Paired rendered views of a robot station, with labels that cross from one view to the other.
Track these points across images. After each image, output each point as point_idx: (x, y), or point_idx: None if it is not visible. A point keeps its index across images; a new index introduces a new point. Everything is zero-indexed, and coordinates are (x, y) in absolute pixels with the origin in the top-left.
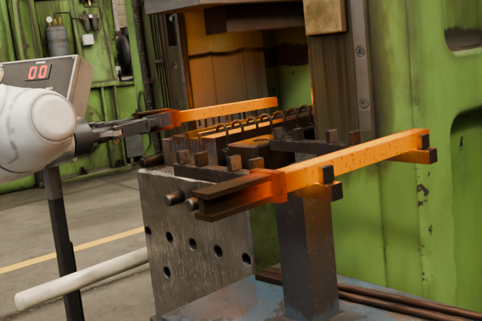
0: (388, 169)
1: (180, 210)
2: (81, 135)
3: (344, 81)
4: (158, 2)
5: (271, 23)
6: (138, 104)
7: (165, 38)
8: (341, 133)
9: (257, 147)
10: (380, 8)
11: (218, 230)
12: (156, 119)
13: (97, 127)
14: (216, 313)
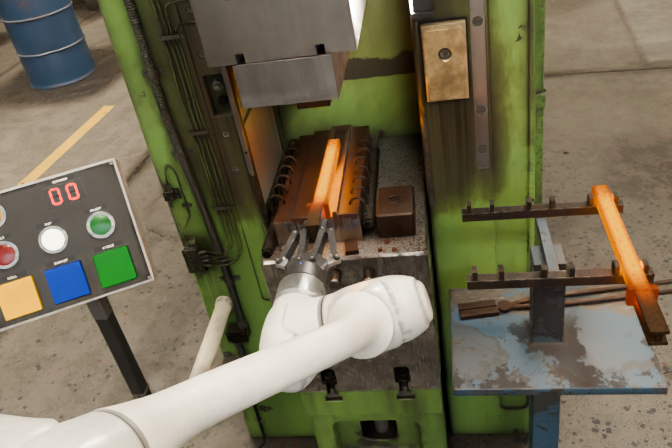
0: (501, 192)
1: None
2: (322, 279)
3: (463, 134)
4: (268, 96)
5: None
6: (166, 179)
7: (207, 108)
8: (458, 173)
9: (413, 213)
10: (501, 75)
11: None
12: (326, 222)
13: (315, 261)
14: (487, 364)
